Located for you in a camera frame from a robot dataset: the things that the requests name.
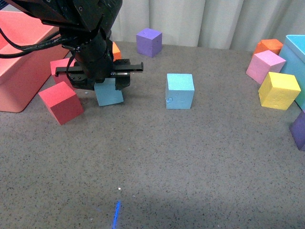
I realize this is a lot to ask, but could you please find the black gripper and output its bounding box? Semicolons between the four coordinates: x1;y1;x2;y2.
55;35;143;90

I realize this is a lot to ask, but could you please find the light blue foam cube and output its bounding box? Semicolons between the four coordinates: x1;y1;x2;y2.
165;73;195;109
94;78;123;106

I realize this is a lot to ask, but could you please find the orange foam cube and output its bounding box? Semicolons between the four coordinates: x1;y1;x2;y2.
112;42;122;61
253;39;283;55

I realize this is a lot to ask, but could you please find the purple foam cube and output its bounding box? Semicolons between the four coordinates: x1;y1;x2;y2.
136;28;163;58
289;111;305;151

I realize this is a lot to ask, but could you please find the dark red foam cube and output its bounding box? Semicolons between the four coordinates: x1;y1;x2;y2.
50;58;76;91

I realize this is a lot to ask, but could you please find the pink plastic bin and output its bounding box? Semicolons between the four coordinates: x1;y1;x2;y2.
0;10;68;113

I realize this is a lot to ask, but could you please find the white curtain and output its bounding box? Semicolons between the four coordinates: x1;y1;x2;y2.
112;0;305;51

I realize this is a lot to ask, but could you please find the pink foam cube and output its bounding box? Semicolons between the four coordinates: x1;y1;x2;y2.
246;50;286;84

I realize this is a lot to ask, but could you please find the yellow foam cube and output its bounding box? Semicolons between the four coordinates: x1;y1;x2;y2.
258;72;301;111

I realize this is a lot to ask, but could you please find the light blue plastic bin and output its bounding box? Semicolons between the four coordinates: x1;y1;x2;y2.
279;34;305;111

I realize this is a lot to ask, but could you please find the black cable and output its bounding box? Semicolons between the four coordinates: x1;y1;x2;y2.
0;27;79;84

